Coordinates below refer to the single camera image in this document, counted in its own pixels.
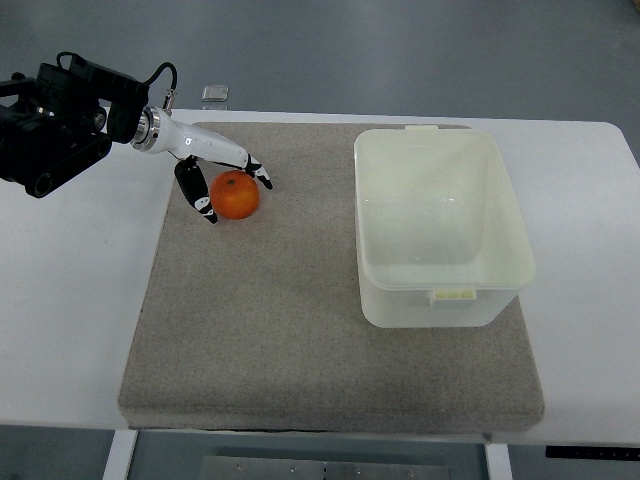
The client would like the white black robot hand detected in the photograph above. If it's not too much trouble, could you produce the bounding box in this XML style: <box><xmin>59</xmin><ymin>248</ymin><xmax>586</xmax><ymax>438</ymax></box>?
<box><xmin>151</xmin><ymin>118</ymin><xmax>273</xmax><ymax>224</ymax></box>

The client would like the orange fruit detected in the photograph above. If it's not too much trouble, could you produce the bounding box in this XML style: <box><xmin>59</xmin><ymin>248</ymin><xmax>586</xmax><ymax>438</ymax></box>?
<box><xmin>209</xmin><ymin>171</ymin><xmax>260</xmax><ymax>220</ymax></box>

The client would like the white plastic box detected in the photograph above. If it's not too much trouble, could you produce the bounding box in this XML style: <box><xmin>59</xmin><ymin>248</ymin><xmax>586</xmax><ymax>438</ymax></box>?
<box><xmin>354</xmin><ymin>125</ymin><xmax>536</xmax><ymax>328</ymax></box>

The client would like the small clear floor object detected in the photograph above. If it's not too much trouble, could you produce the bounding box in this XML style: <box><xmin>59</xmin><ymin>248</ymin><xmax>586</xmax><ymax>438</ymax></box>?
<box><xmin>201</xmin><ymin>85</ymin><xmax>229</xmax><ymax>103</ymax></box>

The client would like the grey foam mat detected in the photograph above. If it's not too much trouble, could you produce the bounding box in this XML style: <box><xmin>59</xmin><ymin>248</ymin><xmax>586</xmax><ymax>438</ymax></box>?
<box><xmin>119</xmin><ymin>122</ymin><xmax>545</xmax><ymax>434</ymax></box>

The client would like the white left table leg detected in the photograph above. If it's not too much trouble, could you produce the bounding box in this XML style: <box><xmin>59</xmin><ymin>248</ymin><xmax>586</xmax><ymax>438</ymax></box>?
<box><xmin>102</xmin><ymin>430</ymin><xmax>138</xmax><ymax>480</ymax></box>

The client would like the white table leg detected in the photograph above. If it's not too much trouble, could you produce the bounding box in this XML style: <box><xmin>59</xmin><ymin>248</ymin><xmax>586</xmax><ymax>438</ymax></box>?
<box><xmin>102</xmin><ymin>430</ymin><xmax>138</xmax><ymax>480</ymax></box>
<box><xmin>484</xmin><ymin>443</ymin><xmax>514</xmax><ymax>480</ymax></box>

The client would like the white right table leg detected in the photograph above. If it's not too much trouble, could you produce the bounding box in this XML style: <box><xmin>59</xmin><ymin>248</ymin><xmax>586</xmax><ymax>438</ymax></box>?
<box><xmin>484</xmin><ymin>443</ymin><xmax>514</xmax><ymax>480</ymax></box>

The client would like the black table control panel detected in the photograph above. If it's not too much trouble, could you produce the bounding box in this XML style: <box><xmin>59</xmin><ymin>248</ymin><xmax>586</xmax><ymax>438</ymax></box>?
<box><xmin>545</xmin><ymin>445</ymin><xmax>640</xmax><ymax>461</ymax></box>

